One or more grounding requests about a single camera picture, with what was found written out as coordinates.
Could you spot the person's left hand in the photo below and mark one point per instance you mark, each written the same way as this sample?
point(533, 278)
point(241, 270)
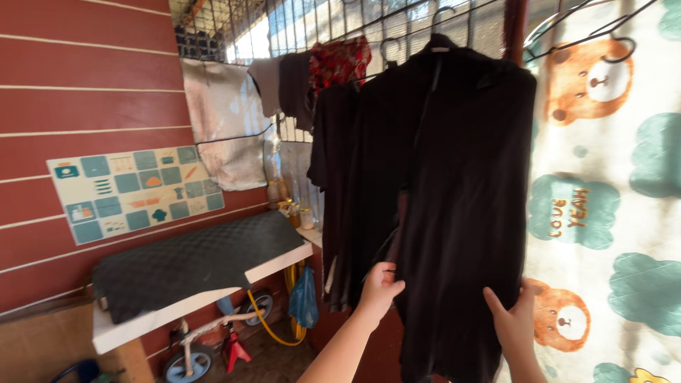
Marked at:
point(376, 295)

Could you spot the person's right hand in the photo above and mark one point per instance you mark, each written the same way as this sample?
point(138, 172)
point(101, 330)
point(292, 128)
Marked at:
point(515, 322)

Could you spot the large black garment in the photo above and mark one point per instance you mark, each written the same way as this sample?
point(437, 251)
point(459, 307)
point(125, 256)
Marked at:
point(468, 213)

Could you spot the blue plastic bag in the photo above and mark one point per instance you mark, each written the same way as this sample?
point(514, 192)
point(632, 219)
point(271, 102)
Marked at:
point(303, 300)

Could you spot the glass jar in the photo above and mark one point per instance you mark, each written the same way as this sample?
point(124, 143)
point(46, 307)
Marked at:
point(306, 218)

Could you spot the black hanging shirt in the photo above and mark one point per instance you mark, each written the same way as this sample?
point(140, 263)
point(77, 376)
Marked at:
point(377, 175)

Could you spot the bear print blanket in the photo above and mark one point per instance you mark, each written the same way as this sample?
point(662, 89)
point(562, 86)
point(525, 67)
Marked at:
point(606, 213)

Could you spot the small yellow-cap bottle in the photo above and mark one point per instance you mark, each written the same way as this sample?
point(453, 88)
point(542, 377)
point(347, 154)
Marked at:
point(272, 194)

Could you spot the small black hanging garment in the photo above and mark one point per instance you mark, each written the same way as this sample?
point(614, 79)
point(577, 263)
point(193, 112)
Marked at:
point(331, 149)

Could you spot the red metal stand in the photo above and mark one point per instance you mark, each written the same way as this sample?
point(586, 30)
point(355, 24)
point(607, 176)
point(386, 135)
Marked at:
point(234, 354)

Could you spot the white child's balance bike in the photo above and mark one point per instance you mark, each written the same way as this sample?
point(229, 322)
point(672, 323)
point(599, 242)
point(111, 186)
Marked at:
point(213, 332)

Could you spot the clear plastic bottle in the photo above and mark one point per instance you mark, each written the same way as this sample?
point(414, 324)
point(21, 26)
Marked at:
point(272, 159)

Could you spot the black textured rubber mat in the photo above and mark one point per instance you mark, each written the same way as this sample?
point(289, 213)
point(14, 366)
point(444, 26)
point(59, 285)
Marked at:
point(191, 263)

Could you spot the white counter shelf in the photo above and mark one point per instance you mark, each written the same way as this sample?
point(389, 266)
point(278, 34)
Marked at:
point(159, 318)

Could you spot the dark charcoal cloth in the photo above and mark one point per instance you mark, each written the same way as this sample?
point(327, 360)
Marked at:
point(295, 88)

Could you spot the white silvery sheet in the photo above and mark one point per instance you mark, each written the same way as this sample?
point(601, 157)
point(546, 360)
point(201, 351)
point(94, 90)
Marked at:
point(226, 122)

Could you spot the red floral garment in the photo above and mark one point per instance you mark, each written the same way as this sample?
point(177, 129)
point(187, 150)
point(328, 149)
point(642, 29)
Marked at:
point(340, 61)

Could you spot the grey cloth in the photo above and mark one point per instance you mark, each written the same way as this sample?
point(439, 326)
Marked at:
point(266, 85)

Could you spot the black clothes hanger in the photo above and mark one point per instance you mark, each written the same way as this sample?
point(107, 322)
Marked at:
point(437, 18)
point(386, 53)

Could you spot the metal window grille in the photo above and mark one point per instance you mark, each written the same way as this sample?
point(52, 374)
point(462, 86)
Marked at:
point(340, 24)

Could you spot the brown metal pole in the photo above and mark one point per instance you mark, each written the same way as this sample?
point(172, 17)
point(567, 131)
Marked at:
point(515, 29)

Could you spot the blue round object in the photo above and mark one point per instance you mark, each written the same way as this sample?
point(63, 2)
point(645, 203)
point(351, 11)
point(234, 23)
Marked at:
point(80, 369)

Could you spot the brown wooden board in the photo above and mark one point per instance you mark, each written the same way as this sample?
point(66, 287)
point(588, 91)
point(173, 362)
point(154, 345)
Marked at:
point(48, 346)

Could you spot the kitchen print wall sticker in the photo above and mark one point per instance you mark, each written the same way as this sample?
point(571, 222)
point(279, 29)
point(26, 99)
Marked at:
point(135, 191)

